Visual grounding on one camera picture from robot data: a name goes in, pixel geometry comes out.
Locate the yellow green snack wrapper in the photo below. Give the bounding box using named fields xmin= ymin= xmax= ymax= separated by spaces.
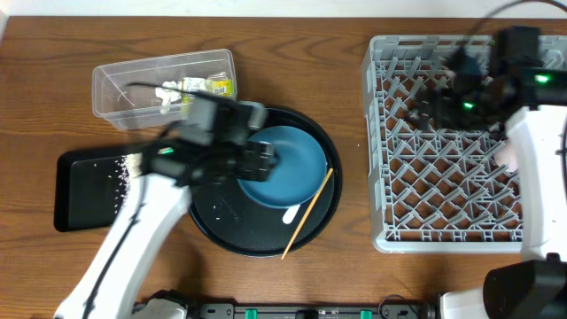
xmin=178 ymin=72 xmax=235 ymax=119

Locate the white tissue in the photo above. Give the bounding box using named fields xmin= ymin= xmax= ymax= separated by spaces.
xmin=155 ymin=81 xmax=182 ymax=114

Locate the white pink cup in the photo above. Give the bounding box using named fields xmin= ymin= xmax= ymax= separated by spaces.
xmin=493 ymin=140 xmax=518 ymax=173

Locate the blue plate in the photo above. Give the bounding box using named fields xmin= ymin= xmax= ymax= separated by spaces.
xmin=237 ymin=126 xmax=327 ymax=208

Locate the pile of white rice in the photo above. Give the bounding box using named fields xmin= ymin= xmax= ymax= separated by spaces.
xmin=91 ymin=153 xmax=142 ymax=218

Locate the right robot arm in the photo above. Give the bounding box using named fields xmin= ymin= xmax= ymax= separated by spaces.
xmin=408 ymin=27 xmax=566 ymax=318

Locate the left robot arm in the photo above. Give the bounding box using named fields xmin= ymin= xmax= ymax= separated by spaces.
xmin=54 ymin=92 xmax=275 ymax=318

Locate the grey dishwasher rack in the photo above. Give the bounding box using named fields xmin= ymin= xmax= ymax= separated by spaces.
xmin=361 ymin=34 xmax=567 ymax=254

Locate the round black tray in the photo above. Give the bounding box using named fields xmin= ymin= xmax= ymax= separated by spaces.
xmin=189 ymin=105 xmax=344 ymax=257

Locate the clear plastic bin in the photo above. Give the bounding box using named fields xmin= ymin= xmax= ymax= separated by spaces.
xmin=92 ymin=49 xmax=237 ymax=130

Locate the white plastic knife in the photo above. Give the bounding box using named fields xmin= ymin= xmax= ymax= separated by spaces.
xmin=282 ymin=205 xmax=300 ymax=224

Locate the wooden chopstick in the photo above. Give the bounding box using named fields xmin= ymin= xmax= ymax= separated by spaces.
xmin=281 ymin=167 xmax=334 ymax=260

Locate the black rectangular tray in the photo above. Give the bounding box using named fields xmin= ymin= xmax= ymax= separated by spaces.
xmin=53 ymin=144 xmax=140 ymax=232

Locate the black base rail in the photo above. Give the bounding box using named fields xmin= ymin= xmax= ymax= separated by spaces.
xmin=132 ymin=302 xmax=439 ymax=319

